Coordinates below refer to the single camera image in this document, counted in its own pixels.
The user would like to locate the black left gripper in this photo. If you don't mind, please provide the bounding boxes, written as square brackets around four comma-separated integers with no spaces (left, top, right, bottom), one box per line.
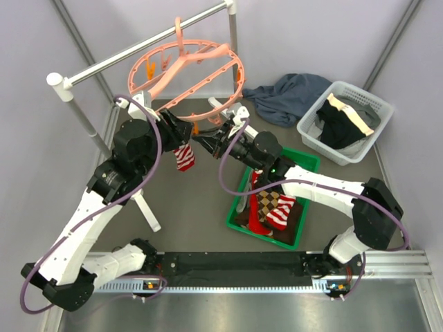
[138,107,195,176]

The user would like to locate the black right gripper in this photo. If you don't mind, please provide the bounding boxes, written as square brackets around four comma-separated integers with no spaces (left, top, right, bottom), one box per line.
[194,120,264,172]

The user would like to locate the red white striped sock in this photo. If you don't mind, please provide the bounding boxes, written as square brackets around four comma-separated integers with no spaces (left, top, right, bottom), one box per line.
[173,143,195,172]
[266,195,296,230]

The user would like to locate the pink round clip hanger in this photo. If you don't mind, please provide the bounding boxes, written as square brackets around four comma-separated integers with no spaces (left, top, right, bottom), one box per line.
[127,17,246,126]

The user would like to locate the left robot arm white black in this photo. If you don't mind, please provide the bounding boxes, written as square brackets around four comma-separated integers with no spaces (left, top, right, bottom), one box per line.
[21,109,193,312]

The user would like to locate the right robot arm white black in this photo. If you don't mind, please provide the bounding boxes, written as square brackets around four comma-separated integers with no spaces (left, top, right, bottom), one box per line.
[192,118,404,274]

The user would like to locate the blue grey cloth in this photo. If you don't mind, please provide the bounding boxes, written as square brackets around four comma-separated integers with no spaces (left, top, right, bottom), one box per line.
[242,73,332,128]

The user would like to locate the brown argyle sock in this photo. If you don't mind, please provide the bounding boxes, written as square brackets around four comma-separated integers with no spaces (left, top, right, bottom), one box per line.
[256,190,280,223]

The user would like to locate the green plastic crate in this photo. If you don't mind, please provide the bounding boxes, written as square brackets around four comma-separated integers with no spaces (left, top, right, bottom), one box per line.
[226,148,320,250]

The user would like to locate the white and silver drying rack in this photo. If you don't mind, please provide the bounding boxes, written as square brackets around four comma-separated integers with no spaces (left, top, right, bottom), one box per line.
[46,1,237,232]

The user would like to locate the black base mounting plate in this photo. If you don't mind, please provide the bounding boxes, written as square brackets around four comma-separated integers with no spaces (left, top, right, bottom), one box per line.
[157,252,312,287]

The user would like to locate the black cream garment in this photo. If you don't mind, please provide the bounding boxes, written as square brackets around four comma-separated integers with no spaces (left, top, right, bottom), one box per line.
[312,99,367,149]

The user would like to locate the white plastic laundry basket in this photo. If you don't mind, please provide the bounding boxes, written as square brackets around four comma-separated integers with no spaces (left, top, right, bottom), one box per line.
[296,81,394,166]

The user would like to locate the grey garment in basket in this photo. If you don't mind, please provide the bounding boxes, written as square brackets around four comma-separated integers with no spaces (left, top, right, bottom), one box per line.
[337,95,381,130]

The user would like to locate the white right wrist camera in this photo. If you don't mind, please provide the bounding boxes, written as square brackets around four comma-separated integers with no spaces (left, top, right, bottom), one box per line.
[221,102,250,127]

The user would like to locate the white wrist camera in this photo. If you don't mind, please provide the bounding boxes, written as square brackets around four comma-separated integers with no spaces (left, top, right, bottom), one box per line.
[221,102,250,127]
[114,92,158,122]

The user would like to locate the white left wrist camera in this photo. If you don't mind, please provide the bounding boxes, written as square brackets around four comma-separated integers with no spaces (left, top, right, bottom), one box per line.
[114,92,158,122]

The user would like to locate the grey slotted cable duct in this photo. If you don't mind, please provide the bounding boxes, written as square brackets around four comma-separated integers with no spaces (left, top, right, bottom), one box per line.
[94,278,331,294]

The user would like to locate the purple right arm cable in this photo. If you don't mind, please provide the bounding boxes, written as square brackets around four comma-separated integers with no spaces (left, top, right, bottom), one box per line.
[219,117,411,302]

